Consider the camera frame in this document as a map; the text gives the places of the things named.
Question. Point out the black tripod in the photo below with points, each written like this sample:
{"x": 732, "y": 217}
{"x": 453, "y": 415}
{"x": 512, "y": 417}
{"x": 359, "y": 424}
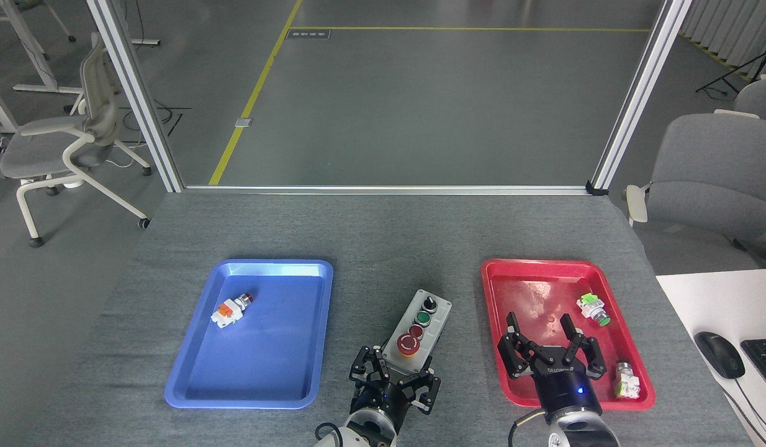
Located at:
{"x": 759, "y": 62}

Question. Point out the grey mesh office chair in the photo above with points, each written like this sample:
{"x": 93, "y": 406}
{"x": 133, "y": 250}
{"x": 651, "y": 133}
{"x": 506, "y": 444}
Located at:
{"x": 32, "y": 152}

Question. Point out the silver and green switch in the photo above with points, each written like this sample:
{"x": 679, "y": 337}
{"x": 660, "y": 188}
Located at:
{"x": 626, "y": 380}

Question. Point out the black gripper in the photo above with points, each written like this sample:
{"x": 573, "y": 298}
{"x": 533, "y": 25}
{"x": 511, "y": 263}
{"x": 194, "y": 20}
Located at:
{"x": 563, "y": 388}
{"x": 383, "y": 400}

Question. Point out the red push button switch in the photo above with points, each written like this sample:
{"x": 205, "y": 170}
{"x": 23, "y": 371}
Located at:
{"x": 229, "y": 310}

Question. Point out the silver aluminium rail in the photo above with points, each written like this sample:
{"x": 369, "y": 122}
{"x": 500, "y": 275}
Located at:
{"x": 389, "y": 189}

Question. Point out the grey padded chair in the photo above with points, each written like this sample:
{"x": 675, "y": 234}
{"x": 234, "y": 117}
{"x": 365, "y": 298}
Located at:
{"x": 712, "y": 180}
{"x": 761, "y": 99}

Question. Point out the blue plastic tray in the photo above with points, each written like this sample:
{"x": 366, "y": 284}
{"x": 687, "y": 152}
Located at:
{"x": 277, "y": 360}

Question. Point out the white desk frame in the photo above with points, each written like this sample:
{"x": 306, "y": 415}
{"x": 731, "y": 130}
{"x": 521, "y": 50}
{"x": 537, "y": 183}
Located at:
{"x": 48, "y": 89}

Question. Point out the green push button switch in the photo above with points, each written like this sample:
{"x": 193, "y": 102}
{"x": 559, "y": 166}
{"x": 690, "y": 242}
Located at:
{"x": 591, "y": 306}

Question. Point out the red plastic tray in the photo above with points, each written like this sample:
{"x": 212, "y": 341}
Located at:
{"x": 526, "y": 292}

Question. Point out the black computer mouse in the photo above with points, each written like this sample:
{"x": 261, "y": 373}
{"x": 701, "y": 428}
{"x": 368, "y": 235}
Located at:
{"x": 719, "y": 354}

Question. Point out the silver floor socket plate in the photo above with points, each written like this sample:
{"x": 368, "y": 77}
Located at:
{"x": 243, "y": 122}

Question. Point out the grey felt table cover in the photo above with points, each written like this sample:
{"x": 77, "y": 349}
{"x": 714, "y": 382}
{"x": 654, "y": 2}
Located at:
{"x": 389, "y": 236}

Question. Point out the grey control box with buttons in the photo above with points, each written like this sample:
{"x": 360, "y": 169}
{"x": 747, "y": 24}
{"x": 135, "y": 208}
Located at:
{"x": 442, "y": 307}

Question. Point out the silver aluminium post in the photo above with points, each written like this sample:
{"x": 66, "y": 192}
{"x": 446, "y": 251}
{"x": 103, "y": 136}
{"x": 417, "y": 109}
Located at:
{"x": 135, "y": 93}
{"x": 640, "y": 93}

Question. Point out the white desk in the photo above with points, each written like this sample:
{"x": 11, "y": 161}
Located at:
{"x": 718, "y": 304}

